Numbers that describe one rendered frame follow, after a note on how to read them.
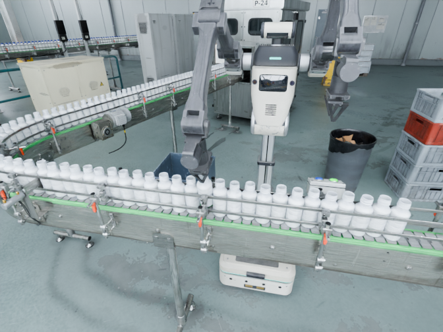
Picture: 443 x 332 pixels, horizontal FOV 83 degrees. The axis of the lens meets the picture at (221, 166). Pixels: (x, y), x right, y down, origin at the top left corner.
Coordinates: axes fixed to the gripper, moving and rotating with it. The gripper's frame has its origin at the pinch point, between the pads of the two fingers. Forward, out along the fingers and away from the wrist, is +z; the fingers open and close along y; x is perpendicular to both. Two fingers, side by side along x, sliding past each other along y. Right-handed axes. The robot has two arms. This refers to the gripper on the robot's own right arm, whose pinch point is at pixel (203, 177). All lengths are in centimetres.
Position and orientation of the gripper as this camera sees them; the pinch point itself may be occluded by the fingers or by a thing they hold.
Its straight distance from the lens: 96.6
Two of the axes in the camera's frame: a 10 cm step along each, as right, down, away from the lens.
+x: 9.8, 0.9, -1.8
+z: 0.6, 7.1, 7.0
